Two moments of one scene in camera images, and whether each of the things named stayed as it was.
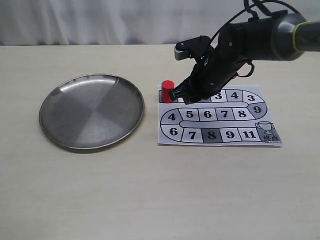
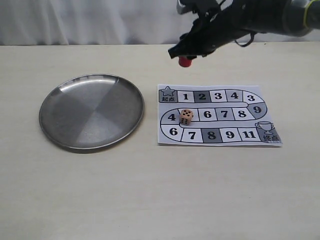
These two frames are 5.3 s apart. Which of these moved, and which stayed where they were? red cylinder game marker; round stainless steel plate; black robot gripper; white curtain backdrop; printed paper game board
Moved: red cylinder game marker; black robot gripper
Stayed: white curtain backdrop; printed paper game board; round stainless steel plate
